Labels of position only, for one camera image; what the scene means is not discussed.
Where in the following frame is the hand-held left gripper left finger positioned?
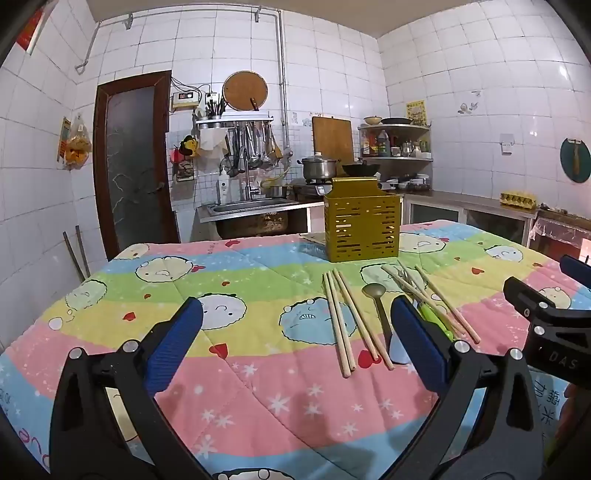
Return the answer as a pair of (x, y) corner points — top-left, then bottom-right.
(48, 296), (213, 480)

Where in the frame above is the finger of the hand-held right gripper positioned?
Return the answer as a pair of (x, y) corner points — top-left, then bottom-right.
(503, 276), (591, 384)
(560, 255), (591, 296)

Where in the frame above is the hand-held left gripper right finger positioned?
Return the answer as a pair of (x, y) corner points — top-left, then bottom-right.
(383, 295), (546, 480)

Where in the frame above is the green handled metal fork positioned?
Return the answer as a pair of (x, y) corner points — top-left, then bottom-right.
(394, 270), (456, 342)

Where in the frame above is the bronze metal spoon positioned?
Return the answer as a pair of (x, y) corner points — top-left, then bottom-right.
(361, 282), (413, 365)

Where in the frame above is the golden perforated utensil holder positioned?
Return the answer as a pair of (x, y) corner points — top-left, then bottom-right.
(323, 176), (402, 264)

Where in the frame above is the row of hanging kitchen utensils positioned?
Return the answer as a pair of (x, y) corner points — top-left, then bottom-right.
(225, 124), (283, 177)

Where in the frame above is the lace cloth cover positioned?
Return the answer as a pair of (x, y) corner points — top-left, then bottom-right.
(530, 216), (591, 246)

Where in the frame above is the colourful printed blanket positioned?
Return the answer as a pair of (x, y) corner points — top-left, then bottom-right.
(0, 219), (591, 480)

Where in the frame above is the yellow egg carton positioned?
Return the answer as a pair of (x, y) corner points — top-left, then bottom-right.
(500, 191), (539, 208)

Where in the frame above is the thin leaning stick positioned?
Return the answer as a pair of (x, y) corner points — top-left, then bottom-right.
(75, 225), (92, 280)

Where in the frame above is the kitchen counter cabinet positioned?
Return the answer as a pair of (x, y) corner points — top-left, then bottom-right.
(401, 190), (540, 246)

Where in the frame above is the beige woven mat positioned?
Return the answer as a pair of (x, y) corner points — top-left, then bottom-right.
(299, 231), (329, 257)

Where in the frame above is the steel kitchen sink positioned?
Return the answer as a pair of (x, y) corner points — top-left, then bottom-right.
(207, 198), (302, 217)

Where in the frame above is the brown door with glass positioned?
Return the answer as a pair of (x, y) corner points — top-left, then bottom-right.
(93, 71), (181, 259)

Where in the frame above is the black wok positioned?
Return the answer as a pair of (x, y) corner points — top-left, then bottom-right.
(342, 162), (382, 178)

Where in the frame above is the metal corner shelf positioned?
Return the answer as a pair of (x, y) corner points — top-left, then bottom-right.
(358, 122), (434, 163)

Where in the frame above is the gas stove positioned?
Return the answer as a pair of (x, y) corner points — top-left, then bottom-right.
(293, 178), (334, 200)

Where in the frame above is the steel cooking pot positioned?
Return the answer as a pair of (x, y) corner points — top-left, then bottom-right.
(298, 155), (341, 182)

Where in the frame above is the plastic bag with yellow contents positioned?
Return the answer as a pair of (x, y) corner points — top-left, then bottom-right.
(64, 114), (93, 170)

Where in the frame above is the rectangular wooden cutting board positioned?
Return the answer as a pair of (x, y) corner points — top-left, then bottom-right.
(312, 116), (354, 163)

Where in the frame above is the round wooden cutting board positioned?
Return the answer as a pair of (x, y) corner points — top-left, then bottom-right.
(222, 71), (269, 112)

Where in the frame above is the green round wall board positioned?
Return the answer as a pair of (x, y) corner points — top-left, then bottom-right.
(560, 137), (591, 184)

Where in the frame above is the metal wall utensil rack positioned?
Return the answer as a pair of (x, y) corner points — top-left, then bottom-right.
(194, 113), (274, 131)

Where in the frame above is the beige wall control box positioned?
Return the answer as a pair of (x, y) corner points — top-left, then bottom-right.
(171, 91), (201, 112)

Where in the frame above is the white wall pipe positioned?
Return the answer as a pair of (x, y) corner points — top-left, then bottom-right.
(75, 6), (293, 155)

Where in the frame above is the red wall calendar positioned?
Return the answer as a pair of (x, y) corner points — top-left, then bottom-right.
(15, 8), (45, 55)

